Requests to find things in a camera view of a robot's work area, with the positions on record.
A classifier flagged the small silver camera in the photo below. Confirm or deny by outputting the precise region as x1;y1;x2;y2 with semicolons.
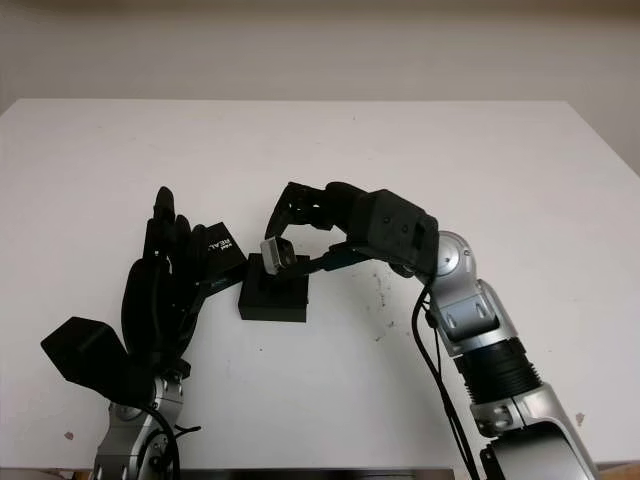
259;238;296;275

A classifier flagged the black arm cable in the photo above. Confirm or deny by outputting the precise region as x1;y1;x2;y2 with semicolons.
412;287;484;480
144;404;202;480

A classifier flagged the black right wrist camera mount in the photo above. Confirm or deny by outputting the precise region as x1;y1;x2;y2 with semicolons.
349;189;441;281

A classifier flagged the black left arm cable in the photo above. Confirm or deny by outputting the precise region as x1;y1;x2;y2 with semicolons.
144;404;202;480

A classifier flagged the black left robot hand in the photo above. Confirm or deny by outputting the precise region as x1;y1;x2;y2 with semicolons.
119;186;211;371

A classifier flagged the black RealSense box lid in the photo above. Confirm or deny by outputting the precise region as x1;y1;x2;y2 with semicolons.
192;219;249;296

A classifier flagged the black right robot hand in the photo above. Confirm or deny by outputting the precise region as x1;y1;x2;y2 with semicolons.
263;181;426;281

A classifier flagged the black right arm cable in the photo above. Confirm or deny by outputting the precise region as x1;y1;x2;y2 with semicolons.
412;287;484;480

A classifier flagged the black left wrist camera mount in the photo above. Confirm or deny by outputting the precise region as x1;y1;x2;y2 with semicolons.
39;316;151;401

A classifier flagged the black box base with insert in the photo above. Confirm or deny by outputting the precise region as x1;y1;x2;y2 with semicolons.
237;252;311;324

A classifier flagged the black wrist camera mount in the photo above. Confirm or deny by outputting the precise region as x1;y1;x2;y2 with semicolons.
349;189;441;281
39;316;151;401

